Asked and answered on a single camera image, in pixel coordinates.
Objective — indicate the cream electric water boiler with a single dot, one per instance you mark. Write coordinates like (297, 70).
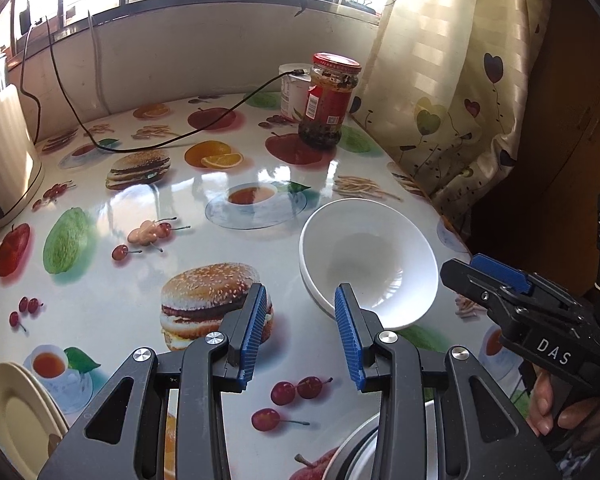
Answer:
(7, 160)

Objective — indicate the white container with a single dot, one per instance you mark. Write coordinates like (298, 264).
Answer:
(292, 95)

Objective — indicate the brown wooden cabinet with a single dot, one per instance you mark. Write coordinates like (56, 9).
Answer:
(570, 110)

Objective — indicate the cream heart print curtain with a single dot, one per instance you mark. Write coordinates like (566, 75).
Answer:
(455, 85)

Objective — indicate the glass jar with red lid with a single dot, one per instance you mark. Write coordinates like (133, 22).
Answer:
(327, 100)

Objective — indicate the person's right hand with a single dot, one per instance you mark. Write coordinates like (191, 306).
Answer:
(540, 410)

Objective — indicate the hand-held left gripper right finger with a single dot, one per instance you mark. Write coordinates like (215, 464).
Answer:
(347, 340)

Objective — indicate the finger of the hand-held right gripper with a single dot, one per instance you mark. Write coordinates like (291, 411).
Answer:
(480, 292)
(505, 271)

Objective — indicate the food print tablecloth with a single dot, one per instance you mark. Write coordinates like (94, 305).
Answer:
(130, 240)

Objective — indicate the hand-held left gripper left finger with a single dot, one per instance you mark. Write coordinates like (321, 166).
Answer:
(255, 340)

